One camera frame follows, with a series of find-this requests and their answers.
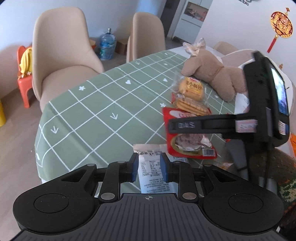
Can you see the red chinese knot ornament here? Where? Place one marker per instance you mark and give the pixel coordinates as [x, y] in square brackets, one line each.
[282, 26]

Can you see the gloved hand holding right gripper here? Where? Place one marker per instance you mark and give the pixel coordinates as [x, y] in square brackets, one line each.
[280, 167]

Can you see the beige chair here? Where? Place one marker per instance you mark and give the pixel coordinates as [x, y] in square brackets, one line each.
[147, 36]
[62, 54]
[224, 48]

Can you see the brown plush bunny toy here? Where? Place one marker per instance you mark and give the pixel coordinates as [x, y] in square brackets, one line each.
[203, 65]

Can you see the white paper table runner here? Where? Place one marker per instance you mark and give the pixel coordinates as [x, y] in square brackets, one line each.
[242, 104]

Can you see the small bread packet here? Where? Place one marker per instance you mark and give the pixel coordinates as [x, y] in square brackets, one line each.
[190, 87]

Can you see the blue water jug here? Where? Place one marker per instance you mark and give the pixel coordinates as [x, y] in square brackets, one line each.
[107, 44]

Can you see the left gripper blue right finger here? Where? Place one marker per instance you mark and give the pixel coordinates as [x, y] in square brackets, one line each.
[166, 168]

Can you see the beige chair far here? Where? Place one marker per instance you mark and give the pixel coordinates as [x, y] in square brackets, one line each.
[147, 36]

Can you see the orange plastic stool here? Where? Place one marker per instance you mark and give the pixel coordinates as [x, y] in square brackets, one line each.
[25, 66]

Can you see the cardboard box on floor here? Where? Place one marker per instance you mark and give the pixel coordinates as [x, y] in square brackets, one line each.
[121, 46]

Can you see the beige chair right side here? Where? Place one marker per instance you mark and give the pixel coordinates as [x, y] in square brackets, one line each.
[224, 48]

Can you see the beige chair near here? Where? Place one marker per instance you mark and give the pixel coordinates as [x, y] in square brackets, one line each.
[62, 54]

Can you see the cracker packet red edge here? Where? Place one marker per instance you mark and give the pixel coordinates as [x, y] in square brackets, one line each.
[189, 105]

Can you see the orange tissue pouch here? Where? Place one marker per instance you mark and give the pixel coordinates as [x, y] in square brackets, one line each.
[293, 142]

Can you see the red roast duck snack pouch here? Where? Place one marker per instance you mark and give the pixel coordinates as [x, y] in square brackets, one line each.
[187, 145]

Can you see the blue and white snack bag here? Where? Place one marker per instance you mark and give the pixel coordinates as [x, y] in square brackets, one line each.
[149, 169]

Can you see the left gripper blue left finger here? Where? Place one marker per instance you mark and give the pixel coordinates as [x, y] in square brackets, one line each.
[132, 168]

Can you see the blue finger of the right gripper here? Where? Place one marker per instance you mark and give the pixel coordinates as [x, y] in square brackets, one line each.
[203, 124]

